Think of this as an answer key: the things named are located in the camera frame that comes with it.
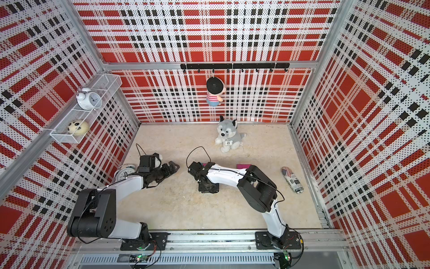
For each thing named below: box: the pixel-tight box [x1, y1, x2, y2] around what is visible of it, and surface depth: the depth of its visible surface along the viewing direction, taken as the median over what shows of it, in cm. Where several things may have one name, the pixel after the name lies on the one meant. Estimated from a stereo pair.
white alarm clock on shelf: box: [76, 87, 102, 111], surface depth 72 cm
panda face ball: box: [67, 120, 90, 137], surface depth 66 cm
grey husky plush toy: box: [215, 115, 246, 153], surface depth 97 cm
